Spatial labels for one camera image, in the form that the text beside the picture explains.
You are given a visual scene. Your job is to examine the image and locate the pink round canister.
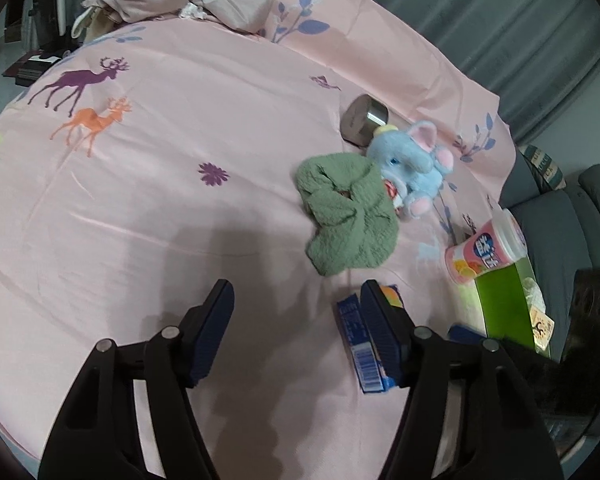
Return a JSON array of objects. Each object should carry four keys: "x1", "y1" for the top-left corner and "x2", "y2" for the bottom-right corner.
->
[{"x1": 444, "y1": 208, "x2": 527, "y2": 286}]

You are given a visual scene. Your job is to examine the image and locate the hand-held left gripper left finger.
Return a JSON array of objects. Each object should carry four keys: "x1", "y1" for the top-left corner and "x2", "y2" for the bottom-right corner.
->
[{"x1": 37, "y1": 278, "x2": 236, "y2": 480}]

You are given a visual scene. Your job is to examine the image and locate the black fluffy cloth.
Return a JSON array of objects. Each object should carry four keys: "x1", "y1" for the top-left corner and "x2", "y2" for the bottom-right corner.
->
[{"x1": 500, "y1": 337, "x2": 600, "y2": 417}]

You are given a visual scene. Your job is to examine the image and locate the silver metal round tin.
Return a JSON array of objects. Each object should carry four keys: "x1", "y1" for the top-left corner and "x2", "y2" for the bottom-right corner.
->
[{"x1": 341, "y1": 94, "x2": 391, "y2": 148}]

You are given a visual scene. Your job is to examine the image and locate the blue long carton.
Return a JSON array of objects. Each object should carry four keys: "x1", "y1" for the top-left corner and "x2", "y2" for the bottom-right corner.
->
[{"x1": 336, "y1": 292, "x2": 398, "y2": 395}]

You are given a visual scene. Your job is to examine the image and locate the green knitted scrunchie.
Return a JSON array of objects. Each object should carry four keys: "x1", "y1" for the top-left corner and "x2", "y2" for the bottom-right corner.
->
[{"x1": 294, "y1": 152, "x2": 400, "y2": 277}]

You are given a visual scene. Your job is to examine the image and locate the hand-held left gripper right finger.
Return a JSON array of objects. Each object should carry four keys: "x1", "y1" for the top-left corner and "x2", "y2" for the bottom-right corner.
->
[{"x1": 360, "y1": 280, "x2": 566, "y2": 480}]

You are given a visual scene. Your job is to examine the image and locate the blue small carton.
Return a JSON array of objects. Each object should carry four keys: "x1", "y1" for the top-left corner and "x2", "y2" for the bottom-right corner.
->
[{"x1": 447, "y1": 324, "x2": 487, "y2": 347}]

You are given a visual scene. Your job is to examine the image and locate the grey blue sofa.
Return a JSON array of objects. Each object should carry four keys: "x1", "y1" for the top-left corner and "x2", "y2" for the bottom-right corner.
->
[{"x1": 499, "y1": 160, "x2": 600, "y2": 366}]

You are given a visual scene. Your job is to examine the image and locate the blue elephant plush toy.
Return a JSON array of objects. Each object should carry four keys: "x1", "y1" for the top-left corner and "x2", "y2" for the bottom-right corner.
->
[{"x1": 367, "y1": 120, "x2": 456, "y2": 221}]

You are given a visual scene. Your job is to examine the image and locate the green storage box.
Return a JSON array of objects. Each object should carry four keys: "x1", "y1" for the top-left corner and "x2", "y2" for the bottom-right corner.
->
[{"x1": 472, "y1": 257, "x2": 554, "y2": 359}]

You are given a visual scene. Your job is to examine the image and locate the cream paper tag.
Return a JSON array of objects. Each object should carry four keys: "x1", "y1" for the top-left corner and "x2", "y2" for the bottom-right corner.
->
[{"x1": 528, "y1": 307, "x2": 556, "y2": 354}]

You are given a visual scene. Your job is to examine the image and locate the pink printed bedsheet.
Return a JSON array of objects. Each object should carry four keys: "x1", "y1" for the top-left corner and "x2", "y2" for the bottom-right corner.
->
[{"x1": 0, "y1": 0, "x2": 515, "y2": 463}]

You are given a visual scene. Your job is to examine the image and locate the dark red flat box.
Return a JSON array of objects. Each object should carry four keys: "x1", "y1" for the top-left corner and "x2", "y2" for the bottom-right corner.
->
[{"x1": 1, "y1": 51, "x2": 65, "y2": 87}]

